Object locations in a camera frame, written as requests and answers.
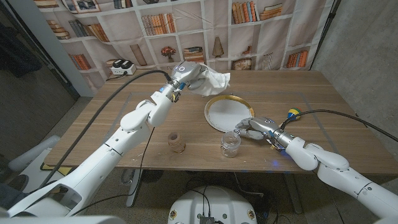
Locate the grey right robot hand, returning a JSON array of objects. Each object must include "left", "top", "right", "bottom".
[{"left": 234, "top": 116, "right": 285, "bottom": 141}]

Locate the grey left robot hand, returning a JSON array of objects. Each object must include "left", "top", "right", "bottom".
[{"left": 170, "top": 61, "right": 208, "bottom": 91}]

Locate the white cloth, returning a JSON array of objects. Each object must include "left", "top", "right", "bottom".
[{"left": 194, "top": 64, "right": 231, "bottom": 96}]

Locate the white plastic plate gold rim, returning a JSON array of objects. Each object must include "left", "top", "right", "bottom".
[{"left": 204, "top": 95, "right": 256, "bottom": 133}]

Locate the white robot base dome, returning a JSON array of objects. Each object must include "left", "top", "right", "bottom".
[{"left": 167, "top": 185, "right": 258, "bottom": 224}]

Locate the clear glass jar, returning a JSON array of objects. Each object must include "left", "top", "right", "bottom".
[{"left": 220, "top": 130, "right": 242, "bottom": 159}]

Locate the printed bookshelf backdrop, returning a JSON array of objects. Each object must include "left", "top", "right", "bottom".
[{"left": 32, "top": 0, "right": 332, "bottom": 91}]

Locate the white power adapter box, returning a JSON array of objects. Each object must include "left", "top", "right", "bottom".
[{"left": 110, "top": 58, "right": 137, "bottom": 76}]

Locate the grey table leg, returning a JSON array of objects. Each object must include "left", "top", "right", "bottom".
[{"left": 283, "top": 172, "right": 304, "bottom": 215}]

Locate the black backdrop stand pole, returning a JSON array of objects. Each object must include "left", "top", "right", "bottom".
[{"left": 309, "top": 0, "right": 341, "bottom": 71}]

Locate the white table leg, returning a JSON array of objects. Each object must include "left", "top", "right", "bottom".
[{"left": 126, "top": 169, "right": 144, "bottom": 208}]

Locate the white robot torso edge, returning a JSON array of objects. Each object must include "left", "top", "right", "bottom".
[{"left": 0, "top": 214, "right": 398, "bottom": 224}]

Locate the black leather shoe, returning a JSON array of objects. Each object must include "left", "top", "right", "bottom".
[{"left": 12, "top": 174, "right": 30, "bottom": 192}]

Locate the blue jeans leg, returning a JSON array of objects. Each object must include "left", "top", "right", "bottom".
[{"left": 0, "top": 182, "right": 29, "bottom": 210}]

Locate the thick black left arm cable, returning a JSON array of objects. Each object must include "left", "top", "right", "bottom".
[{"left": 39, "top": 69, "right": 174, "bottom": 189}]

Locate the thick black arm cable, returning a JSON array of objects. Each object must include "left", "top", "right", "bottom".
[
  {"left": 279, "top": 108, "right": 398, "bottom": 142},
  {"left": 39, "top": 69, "right": 174, "bottom": 189}
]

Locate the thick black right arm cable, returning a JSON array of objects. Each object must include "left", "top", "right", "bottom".
[{"left": 279, "top": 108, "right": 398, "bottom": 142}]

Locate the black power strip cable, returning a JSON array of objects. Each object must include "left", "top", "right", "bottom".
[{"left": 105, "top": 71, "right": 128, "bottom": 82}]

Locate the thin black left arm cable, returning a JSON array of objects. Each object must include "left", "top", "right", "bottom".
[{"left": 71, "top": 126, "right": 156, "bottom": 216}]

